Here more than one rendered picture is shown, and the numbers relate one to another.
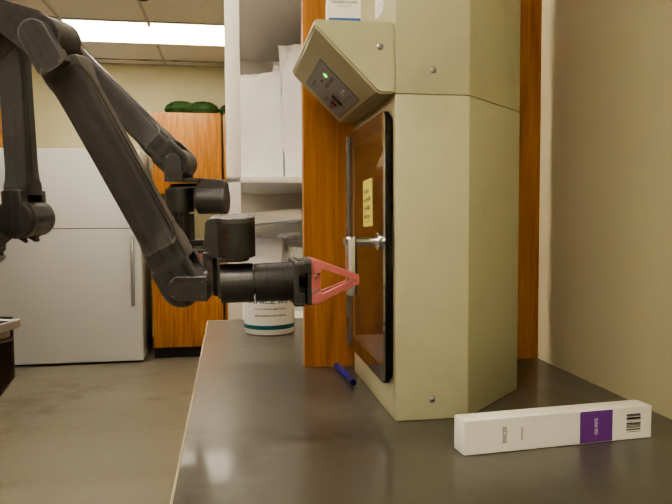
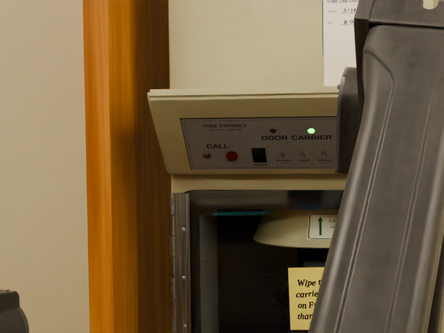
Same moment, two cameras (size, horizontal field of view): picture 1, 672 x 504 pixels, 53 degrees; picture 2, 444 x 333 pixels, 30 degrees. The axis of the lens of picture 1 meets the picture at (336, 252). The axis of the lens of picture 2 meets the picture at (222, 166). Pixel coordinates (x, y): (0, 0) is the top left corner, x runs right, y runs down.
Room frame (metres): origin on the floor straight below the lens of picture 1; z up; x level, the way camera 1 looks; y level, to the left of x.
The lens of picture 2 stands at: (0.89, 0.93, 1.47)
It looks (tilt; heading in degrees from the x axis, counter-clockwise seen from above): 3 degrees down; 288
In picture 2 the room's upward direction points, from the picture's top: 1 degrees counter-clockwise
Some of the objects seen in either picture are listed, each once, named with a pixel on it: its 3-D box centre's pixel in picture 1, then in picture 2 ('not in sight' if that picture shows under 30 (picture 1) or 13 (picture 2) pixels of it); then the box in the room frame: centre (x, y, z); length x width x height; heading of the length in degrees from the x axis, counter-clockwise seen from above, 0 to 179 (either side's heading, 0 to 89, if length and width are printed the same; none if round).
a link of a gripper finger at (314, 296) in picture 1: (326, 279); not in sight; (1.00, 0.01, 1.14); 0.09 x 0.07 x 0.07; 99
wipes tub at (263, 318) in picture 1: (269, 302); not in sight; (1.72, 0.17, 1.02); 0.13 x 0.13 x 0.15
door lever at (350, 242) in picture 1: (361, 264); not in sight; (1.00, -0.04, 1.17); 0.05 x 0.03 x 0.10; 99
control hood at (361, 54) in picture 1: (336, 79); (295, 132); (1.11, 0.00, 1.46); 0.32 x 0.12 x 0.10; 9
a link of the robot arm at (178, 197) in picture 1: (182, 200); not in sight; (1.36, 0.31, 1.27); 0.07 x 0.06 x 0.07; 85
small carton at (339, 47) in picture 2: (342, 18); (348, 61); (1.05, -0.01, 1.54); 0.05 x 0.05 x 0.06; 5
